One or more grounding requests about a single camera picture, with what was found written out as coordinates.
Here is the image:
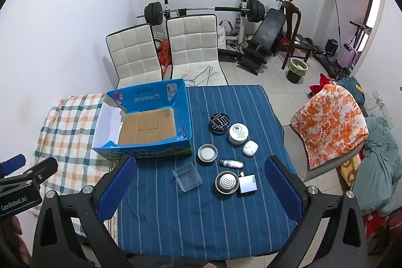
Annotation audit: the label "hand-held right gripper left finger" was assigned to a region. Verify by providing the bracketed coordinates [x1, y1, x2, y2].
[31, 155, 139, 268]

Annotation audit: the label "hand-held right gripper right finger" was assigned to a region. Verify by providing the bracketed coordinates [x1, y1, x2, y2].
[264, 155, 369, 268]

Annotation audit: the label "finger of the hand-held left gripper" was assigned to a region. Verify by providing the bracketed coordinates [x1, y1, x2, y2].
[0, 154, 26, 176]
[0, 156, 59, 190]

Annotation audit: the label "perforated metal strainer cap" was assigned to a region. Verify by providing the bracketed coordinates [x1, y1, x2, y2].
[215, 171, 241, 195]

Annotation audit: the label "blue cardboard box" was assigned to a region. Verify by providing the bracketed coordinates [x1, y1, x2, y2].
[92, 79, 193, 162]

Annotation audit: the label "clear plastic box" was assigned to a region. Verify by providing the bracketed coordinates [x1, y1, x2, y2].
[173, 162, 202, 192]

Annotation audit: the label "white cream jar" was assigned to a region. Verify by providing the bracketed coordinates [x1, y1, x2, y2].
[228, 124, 250, 146]

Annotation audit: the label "round metal lid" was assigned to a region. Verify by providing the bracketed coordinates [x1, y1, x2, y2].
[197, 144, 218, 165]

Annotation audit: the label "black round compact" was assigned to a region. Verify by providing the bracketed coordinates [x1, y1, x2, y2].
[209, 113, 232, 135]

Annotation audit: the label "person's left hand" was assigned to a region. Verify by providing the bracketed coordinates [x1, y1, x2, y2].
[0, 215, 24, 259]

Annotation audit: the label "grey chair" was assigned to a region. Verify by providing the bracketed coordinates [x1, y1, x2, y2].
[283, 124, 365, 182]

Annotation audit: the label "plaid cloth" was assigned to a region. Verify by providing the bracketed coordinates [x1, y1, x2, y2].
[33, 94, 119, 238]

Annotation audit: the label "white earbud case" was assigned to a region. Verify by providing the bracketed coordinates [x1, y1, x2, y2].
[242, 140, 259, 158]

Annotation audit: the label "black and silver stick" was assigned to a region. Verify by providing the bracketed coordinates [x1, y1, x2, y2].
[219, 159, 245, 170]

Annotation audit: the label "yellow and red cloth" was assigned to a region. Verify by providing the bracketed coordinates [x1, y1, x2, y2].
[337, 155, 360, 191]

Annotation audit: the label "orange floral cloth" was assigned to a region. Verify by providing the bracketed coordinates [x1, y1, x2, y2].
[290, 84, 369, 170]

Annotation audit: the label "teal blanket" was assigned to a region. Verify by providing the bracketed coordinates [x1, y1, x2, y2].
[352, 116, 402, 216]

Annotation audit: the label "black trash bin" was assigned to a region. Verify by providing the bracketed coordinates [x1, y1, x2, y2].
[286, 57, 309, 83]

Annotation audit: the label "blue jeans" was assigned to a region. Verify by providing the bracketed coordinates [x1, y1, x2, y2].
[337, 76, 365, 103]

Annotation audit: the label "black exercise equipment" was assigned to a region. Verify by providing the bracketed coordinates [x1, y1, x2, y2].
[311, 39, 351, 77]

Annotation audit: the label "white padded chair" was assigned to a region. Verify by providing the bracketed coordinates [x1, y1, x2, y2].
[106, 23, 164, 89]
[165, 14, 229, 87]

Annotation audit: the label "red plastic bag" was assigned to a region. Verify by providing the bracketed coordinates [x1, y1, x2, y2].
[156, 39, 172, 79]

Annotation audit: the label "black sit-up bench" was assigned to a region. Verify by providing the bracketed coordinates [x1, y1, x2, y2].
[236, 0, 301, 76]

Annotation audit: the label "white plastic bag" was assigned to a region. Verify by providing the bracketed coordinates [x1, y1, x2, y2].
[217, 20, 230, 49]

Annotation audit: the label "exercise bike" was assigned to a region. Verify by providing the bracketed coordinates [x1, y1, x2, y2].
[344, 20, 373, 68]

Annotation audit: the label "brown wooden chair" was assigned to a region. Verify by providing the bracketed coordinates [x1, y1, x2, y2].
[280, 0, 315, 69]

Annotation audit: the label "black barbell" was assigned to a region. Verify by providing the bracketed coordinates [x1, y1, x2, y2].
[137, 0, 266, 26]

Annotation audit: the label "wire clothes hanger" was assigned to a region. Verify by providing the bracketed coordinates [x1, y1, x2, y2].
[182, 65, 219, 87]

